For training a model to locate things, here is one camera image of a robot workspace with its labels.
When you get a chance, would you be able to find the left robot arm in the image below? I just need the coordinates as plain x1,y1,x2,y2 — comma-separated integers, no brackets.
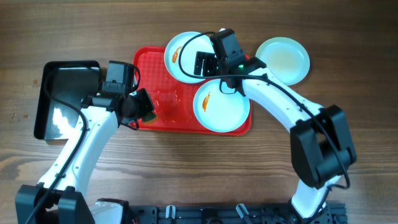
15,61,154,223

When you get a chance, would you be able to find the black water basin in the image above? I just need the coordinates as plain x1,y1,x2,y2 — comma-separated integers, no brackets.
34,60,101,141

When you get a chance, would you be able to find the white plate back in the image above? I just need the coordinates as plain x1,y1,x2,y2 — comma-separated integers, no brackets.
164,31,214,84

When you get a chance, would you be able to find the red plastic tray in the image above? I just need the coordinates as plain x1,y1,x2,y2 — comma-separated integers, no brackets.
133,47,252,136

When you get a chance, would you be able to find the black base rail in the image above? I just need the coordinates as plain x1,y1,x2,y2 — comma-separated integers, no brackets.
130,203,348,224

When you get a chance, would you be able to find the orange green sponge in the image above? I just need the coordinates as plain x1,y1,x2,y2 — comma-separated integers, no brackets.
141,112,159,123

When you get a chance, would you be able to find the white plate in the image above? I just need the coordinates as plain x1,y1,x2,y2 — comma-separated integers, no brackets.
193,79,251,133
164,31,214,84
256,37,310,85

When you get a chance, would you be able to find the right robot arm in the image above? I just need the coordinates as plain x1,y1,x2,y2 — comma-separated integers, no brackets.
183,29,357,223

